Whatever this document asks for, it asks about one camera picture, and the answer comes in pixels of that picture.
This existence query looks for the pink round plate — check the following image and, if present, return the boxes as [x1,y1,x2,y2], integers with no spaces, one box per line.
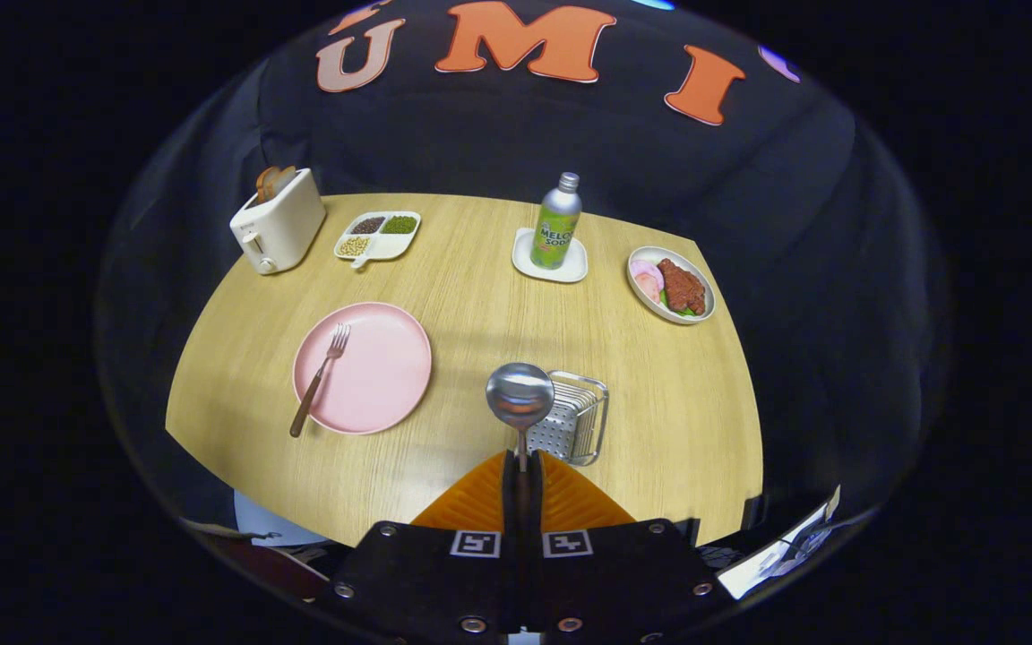
[292,302,433,436]

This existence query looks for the red meat piece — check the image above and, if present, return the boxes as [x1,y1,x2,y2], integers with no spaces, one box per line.
[657,258,707,316]

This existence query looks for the black backdrop cloth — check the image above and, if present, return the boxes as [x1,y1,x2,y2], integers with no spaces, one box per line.
[95,0,951,538]

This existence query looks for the white square coaster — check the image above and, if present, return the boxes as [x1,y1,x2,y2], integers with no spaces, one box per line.
[512,228,589,284]

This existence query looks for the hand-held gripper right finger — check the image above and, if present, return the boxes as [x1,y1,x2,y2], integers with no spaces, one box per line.
[529,450,736,641]

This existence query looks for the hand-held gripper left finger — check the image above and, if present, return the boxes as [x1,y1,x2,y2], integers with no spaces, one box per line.
[314,450,517,639]

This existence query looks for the white toaster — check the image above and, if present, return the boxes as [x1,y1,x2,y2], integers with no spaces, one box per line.
[229,168,327,275]

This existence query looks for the white rounded object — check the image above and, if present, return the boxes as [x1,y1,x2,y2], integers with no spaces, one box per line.
[234,491,331,547]

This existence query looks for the metal cutlery basket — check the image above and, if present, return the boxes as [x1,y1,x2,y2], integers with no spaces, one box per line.
[525,370,610,467]

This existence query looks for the metal spoon with wooden handle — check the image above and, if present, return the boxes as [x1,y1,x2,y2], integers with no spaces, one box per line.
[485,362,556,476]

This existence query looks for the metal fork with wooden handle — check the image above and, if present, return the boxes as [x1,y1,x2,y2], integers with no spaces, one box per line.
[289,323,352,439]

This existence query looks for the white round food plate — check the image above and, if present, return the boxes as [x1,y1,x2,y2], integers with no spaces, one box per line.
[626,245,716,325]

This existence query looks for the white flat object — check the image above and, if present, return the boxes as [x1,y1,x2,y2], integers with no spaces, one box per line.
[718,486,842,599]

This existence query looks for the green soda bottle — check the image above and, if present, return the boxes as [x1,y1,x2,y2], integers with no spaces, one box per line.
[529,172,583,271]

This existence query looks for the pink ham slices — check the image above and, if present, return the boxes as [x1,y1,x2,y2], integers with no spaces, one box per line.
[632,260,666,304]

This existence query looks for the white divided tray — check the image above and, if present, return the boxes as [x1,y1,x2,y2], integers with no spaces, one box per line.
[333,211,422,270]

